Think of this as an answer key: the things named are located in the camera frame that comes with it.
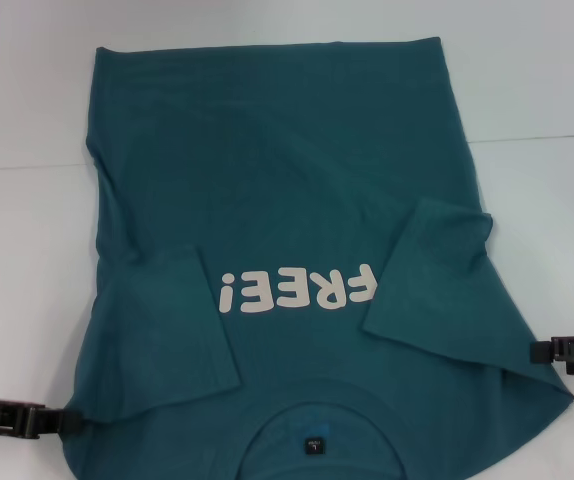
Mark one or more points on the teal FREE print t-shirt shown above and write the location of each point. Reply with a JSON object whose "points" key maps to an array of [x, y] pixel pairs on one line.
{"points": [[277, 190]]}

